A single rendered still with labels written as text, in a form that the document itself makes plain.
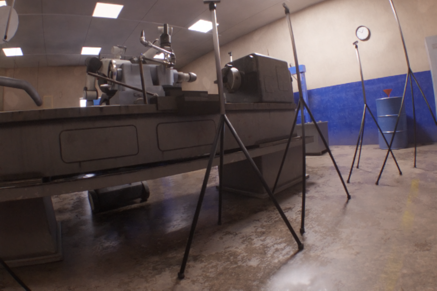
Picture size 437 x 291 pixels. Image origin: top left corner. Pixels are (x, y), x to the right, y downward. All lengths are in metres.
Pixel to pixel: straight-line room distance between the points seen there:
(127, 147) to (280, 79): 1.67
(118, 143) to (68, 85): 7.59
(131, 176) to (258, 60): 1.55
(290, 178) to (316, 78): 3.54
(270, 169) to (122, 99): 1.35
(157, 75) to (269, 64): 1.14
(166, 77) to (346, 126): 4.24
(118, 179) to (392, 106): 3.99
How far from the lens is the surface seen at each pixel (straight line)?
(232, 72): 2.09
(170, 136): 1.48
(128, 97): 1.51
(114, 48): 2.03
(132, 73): 1.63
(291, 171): 2.33
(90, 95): 1.97
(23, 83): 6.91
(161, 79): 1.66
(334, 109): 5.28
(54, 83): 8.89
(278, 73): 2.41
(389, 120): 4.21
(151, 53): 2.14
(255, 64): 2.15
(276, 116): 2.24
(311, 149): 4.08
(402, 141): 4.29
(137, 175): 1.23
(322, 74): 5.43
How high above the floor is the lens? 0.65
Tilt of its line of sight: level
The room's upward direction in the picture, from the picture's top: 5 degrees counter-clockwise
